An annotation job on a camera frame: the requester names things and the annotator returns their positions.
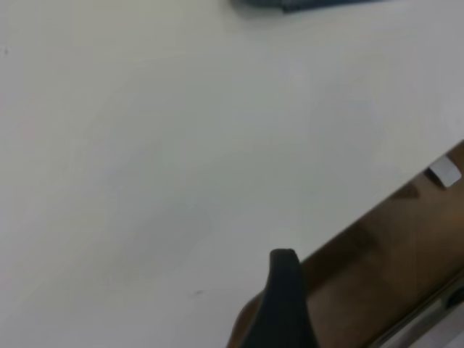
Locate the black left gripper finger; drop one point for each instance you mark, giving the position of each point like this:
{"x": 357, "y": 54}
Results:
{"x": 282, "y": 311}

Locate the blue denim jeans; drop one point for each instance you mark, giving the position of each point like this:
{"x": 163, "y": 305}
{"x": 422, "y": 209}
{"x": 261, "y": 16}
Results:
{"x": 308, "y": 4}

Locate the small white block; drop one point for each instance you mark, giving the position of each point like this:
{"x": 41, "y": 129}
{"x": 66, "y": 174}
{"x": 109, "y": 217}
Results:
{"x": 445, "y": 173}

